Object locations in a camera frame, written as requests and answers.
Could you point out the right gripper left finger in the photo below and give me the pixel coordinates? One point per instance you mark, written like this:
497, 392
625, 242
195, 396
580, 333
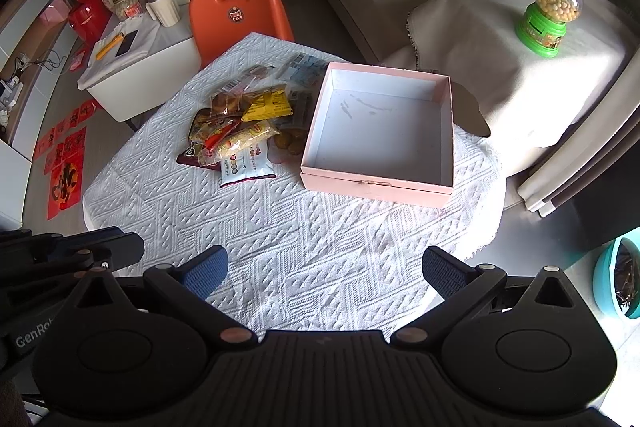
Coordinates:
181, 293

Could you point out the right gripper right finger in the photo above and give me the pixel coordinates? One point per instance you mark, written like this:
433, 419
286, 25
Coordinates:
463, 289

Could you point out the white red snack packet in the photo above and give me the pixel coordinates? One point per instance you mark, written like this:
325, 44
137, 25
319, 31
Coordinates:
247, 165

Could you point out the yellow red snack packet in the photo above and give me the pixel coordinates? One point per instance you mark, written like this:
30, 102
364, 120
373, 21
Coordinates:
209, 130

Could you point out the clear pack yellow pastries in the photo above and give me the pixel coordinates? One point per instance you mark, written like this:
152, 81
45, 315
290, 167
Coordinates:
291, 141

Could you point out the yellow snack bag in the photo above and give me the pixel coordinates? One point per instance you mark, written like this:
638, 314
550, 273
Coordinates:
266, 104

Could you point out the blue white snack packet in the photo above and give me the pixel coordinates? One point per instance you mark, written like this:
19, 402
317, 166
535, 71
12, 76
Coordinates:
303, 69

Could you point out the dark red chicken snack bag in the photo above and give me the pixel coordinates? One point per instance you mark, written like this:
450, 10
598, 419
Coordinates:
189, 157

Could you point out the white textured tablecloth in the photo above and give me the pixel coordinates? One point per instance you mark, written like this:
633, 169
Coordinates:
297, 259

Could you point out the red paper couplets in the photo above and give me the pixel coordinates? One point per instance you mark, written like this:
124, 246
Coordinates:
63, 148

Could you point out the teal plastic basin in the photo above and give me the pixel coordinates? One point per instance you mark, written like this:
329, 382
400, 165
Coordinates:
615, 281

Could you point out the pink cardboard box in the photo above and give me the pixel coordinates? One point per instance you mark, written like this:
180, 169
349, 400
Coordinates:
382, 133

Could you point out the beige throw cloth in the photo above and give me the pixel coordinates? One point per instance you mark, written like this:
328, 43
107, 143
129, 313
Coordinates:
528, 101

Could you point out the white side table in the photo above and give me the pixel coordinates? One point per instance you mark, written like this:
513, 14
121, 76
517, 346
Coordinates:
159, 63

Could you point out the black smartphone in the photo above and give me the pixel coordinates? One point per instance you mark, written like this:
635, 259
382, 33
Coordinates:
126, 44

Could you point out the green gumball dispenser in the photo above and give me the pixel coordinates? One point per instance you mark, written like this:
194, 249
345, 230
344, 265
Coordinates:
542, 27

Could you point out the orange plastic chair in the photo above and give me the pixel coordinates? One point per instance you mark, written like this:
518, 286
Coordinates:
218, 24

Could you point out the cream cup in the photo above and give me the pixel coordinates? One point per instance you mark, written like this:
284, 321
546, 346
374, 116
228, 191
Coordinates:
165, 12

